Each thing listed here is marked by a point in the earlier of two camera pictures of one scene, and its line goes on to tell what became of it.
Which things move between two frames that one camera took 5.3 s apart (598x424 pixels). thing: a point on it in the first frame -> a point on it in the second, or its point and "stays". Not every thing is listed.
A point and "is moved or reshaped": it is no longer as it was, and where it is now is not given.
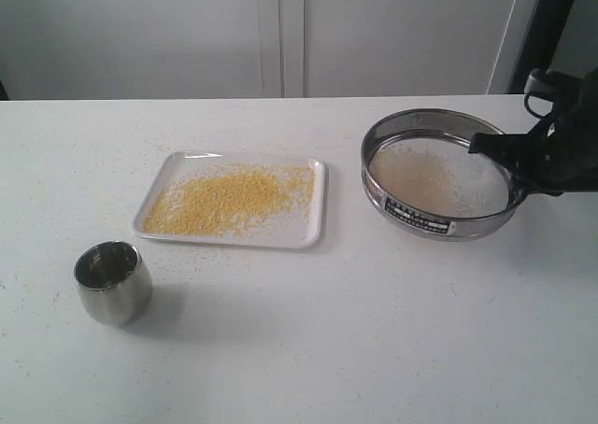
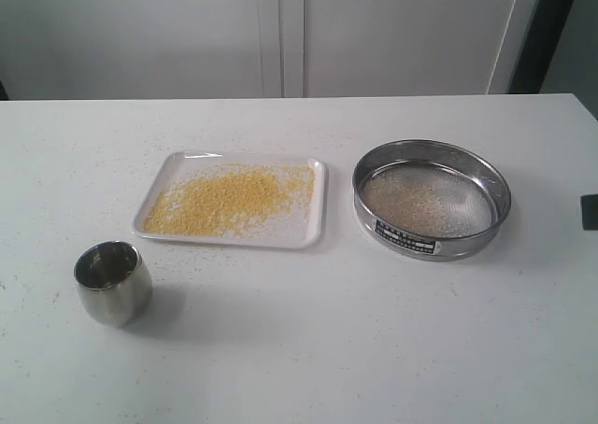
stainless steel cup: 114,283 stays
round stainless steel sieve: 418,176 is moved or reshaped
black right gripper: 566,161 -> 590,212
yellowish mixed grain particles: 230,200 stays
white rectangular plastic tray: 234,198 stays
